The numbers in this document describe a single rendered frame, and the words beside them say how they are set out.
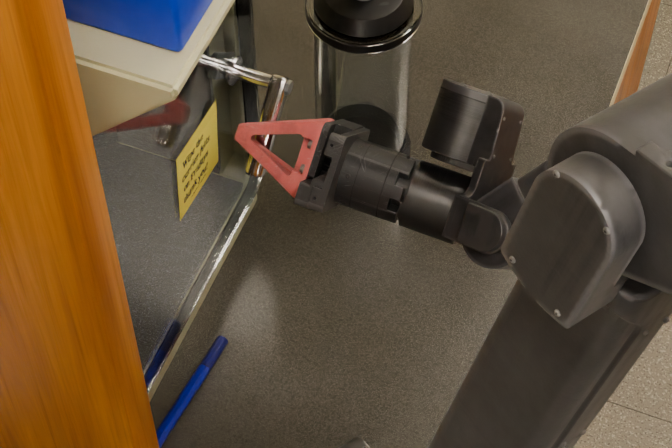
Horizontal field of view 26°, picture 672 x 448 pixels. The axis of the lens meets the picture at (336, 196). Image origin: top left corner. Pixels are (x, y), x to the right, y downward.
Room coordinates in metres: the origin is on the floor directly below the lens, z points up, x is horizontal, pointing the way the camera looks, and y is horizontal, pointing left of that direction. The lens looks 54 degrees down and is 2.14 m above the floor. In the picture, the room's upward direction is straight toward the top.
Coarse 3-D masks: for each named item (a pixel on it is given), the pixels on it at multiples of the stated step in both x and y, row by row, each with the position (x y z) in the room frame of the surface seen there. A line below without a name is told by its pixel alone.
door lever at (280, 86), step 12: (240, 60) 0.83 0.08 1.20; (228, 72) 0.81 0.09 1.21; (240, 72) 0.81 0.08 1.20; (252, 72) 0.81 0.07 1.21; (264, 84) 0.80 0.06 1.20; (276, 84) 0.80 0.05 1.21; (288, 84) 0.80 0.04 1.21; (276, 96) 0.79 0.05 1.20; (264, 108) 0.79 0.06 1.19; (276, 108) 0.78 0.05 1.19; (264, 120) 0.78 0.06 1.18; (276, 120) 0.78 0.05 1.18; (264, 144) 0.76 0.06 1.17; (252, 168) 0.75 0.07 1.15; (264, 168) 0.75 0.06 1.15
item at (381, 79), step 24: (312, 0) 0.93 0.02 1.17; (312, 24) 0.91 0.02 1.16; (408, 24) 0.90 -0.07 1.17; (336, 48) 0.89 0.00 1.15; (408, 48) 0.91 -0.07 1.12; (336, 72) 0.90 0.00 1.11; (360, 72) 0.89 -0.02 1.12; (384, 72) 0.89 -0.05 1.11; (408, 72) 0.92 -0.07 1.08; (336, 96) 0.89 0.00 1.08; (360, 96) 0.89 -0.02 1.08; (384, 96) 0.89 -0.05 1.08; (360, 120) 0.89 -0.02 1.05; (384, 120) 0.89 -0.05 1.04; (384, 144) 0.89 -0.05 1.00
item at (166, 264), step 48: (240, 0) 0.84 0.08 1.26; (240, 48) 0.83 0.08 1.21; (192, 96) 0.75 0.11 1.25; (240, 96) 0.83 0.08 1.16; (96, 144) 0.62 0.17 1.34; (144, 144) 0.68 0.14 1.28; (144, 192) 0.67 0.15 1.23; (240, 192) 0.81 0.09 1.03; (144, 240) 0.66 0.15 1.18; (192, 240) 0.72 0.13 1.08; (144, 288) 0.65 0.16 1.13; (192, 288) 0.71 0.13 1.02; (144, 336) 0.63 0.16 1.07
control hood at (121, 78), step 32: (224, 0) 0.60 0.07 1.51; (96, 32) 0.58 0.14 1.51; (96, 64) 0.55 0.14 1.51; (128, 64) 0.55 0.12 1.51; (160, 64) 0.55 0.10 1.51; (192, 64) 0.55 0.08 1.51; (96, 96) 0.55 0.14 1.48; (128, 96) 0.54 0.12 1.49; (160, 96) 0.54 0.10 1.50; (96, 128) 0.55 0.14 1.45
